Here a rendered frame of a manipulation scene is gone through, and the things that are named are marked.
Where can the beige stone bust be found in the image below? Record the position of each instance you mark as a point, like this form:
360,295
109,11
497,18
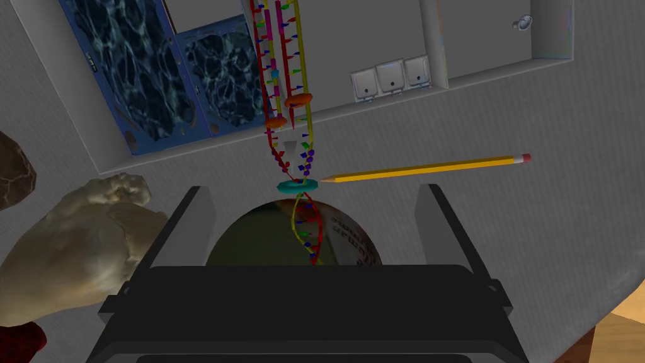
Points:
75,252

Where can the brown rock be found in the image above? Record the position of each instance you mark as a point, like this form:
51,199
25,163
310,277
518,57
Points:
14,174

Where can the small blue marbled panel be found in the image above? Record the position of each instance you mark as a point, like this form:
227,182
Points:
227,75

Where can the yellow pencil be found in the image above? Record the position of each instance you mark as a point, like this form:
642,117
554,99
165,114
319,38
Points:
428,168

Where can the dark red lump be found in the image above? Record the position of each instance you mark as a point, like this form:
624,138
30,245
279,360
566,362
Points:
20,345

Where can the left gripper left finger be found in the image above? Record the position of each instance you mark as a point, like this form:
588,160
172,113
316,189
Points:
189,237

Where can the silver round knob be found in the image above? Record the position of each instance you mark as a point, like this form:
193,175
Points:
523,23

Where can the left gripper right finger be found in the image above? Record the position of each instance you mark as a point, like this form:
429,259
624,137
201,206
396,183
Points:
443,237

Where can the large blue marbled panel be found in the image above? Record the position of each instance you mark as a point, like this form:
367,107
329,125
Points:
131,70

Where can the white wall socket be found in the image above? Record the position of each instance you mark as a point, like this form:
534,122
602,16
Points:
391,76
365,84
417,71

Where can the colourful helix model on dome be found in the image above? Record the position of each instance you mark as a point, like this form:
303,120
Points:
262,237

